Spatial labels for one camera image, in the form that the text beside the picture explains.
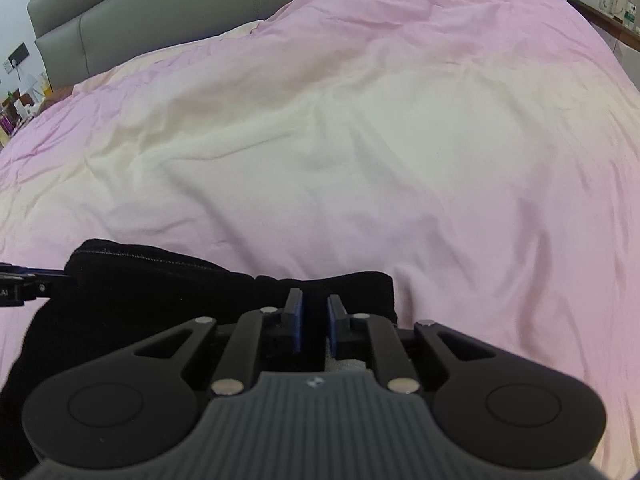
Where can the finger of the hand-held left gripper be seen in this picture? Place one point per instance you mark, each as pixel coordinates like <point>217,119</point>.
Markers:
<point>35,280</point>

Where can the black pants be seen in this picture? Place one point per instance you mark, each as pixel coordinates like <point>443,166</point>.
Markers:
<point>150,300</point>

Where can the cluttered left bedside table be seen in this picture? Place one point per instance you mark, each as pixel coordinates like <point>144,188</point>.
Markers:
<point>22,102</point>

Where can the black wall socket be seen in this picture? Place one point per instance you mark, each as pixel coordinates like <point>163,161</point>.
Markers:
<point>18,56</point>

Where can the grey upholstered headboard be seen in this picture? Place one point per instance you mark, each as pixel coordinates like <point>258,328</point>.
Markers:
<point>150,15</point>

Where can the clear plastic bottle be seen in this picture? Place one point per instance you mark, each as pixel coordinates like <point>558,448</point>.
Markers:
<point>633,14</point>

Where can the pink floral duvet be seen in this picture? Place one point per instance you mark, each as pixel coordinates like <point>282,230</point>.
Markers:
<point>350,135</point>

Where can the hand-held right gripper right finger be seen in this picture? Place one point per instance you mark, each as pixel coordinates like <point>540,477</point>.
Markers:
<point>331,325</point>

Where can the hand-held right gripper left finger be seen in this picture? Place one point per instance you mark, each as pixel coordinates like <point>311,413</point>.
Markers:
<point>296,321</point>

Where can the white nightstand with wooden top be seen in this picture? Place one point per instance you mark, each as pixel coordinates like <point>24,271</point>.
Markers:
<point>600,15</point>

